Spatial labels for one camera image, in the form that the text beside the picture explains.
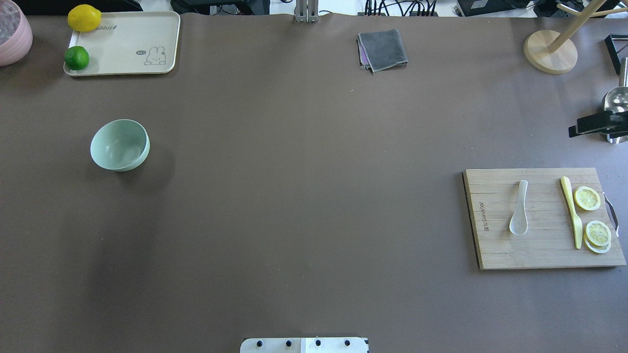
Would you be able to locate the wooden mug tree stand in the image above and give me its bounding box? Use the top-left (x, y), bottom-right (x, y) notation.
top-left (524, 0), bottom-right (628, 75)

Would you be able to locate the green lime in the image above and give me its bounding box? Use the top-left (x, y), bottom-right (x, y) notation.
top-left (64, 46), bottom-right (90, 70)

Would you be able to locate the metal scoop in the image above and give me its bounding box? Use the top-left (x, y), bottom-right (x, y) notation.
top-left (603, 57), bottom-right (628, 144)

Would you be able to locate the aluminium frame post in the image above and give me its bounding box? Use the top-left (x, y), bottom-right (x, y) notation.
top-left (295, 0), bottom-right (320, 23)

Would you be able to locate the pink bowl with ice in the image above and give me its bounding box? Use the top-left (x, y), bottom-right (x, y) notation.
top-left (0, 0), bottom-right (33, 67)

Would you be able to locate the lemon slice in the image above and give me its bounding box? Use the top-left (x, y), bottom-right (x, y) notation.
top-left (584, 221), bottom-right (612, 254)
top-left (573, 186), bottom-right (601, 211)

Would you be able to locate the grey folded cloth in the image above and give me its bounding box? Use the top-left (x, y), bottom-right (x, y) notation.
top-left (357, 29), bottom-right (408, 73)

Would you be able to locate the wooden cutting board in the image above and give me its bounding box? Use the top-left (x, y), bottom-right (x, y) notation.
top-left (463, 168), bottom-right (626, 270)

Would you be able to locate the yellow lemon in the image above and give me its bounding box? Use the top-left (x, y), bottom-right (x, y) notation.
top-left (67, 4), bottom-right (103, 33)

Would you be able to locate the lemon slice lower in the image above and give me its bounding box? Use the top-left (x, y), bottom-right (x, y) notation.
top-left (584, 221), bottom-right (612, 254)

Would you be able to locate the yellow plastic knife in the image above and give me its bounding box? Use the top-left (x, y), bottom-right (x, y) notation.
top-left (560, 176), bottom-right (583, 250)

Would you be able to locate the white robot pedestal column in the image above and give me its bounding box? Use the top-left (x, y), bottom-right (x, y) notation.
top-left (239, 337), bottom-right (370, 353)

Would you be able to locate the white ceramic spoon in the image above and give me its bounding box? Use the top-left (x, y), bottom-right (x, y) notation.
top-left (509, 179), bottom-right (528, 235)

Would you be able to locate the cream rabbit tray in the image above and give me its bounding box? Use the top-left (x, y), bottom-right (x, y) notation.
top-left (63, 11), bottom-right (181, 76)

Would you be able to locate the mint green bowl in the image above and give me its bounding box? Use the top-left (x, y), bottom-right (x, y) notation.
top-left (90, 119), bottom-right (151, 172)

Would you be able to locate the lemon slice upper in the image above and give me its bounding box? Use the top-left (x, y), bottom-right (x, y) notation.
top-left (573, 186), bottom-right (601, 211)

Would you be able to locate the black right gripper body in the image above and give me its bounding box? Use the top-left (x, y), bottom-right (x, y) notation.
top-left (608, 111), bottom-right (628, 136)

